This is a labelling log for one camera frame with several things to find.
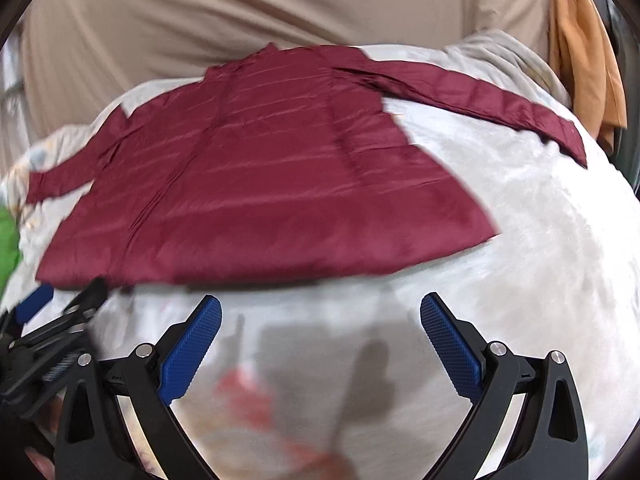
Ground white fleece blanket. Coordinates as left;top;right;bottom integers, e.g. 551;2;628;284
0;29;640;480

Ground orange hanging cloth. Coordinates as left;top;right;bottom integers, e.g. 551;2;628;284
549;0;627;156

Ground maroon puffer jacket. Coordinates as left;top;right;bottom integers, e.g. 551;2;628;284
27;46;587;289

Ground green cloth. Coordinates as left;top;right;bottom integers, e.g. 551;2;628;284
0;207;22;295

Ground beige backdrop curtain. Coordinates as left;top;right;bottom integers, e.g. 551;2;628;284
22;0;550;136

